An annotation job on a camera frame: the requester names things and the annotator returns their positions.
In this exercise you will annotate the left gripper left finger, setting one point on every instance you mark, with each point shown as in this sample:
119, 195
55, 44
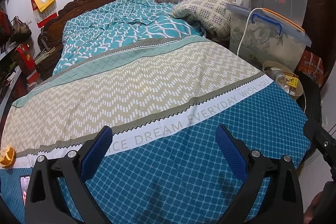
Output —
57, 192

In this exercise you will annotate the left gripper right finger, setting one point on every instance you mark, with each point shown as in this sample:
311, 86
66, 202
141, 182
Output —
282, 202

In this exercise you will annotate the yellow rectangular box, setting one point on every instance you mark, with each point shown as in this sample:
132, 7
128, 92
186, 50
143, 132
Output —
291, 80

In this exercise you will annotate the clear bottle green label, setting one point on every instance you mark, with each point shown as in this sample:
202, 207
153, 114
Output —
277, 75

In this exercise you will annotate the beige round trash bin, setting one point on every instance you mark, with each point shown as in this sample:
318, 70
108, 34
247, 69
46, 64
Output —
295, 94

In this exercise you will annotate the smartphone with lit screen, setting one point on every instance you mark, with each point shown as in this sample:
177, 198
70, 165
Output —
24, 183

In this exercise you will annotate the red brown carton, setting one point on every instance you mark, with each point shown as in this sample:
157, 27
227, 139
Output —
312, 66

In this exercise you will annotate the clear box orange lid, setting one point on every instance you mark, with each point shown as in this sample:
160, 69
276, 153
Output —
258, 37

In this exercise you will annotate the patterned bed cover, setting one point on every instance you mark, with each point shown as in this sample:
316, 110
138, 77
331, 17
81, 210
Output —
163, 100

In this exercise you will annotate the red gift bag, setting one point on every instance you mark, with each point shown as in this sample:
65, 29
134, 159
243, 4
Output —
27, 64

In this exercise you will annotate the carved wooden headboard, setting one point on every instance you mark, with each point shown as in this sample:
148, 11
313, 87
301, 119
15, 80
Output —
50, 38

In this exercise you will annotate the grey patterned folded blanket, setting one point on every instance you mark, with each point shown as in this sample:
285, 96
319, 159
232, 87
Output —
212, 15

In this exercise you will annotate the teal patterned quilt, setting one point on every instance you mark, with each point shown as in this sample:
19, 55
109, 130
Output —
117, 24

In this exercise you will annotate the grey wall shelf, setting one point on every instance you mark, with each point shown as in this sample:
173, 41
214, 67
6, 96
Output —
9, 72

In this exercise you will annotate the yellow red wall calendar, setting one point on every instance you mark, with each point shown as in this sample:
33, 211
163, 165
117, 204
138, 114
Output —
43, 11

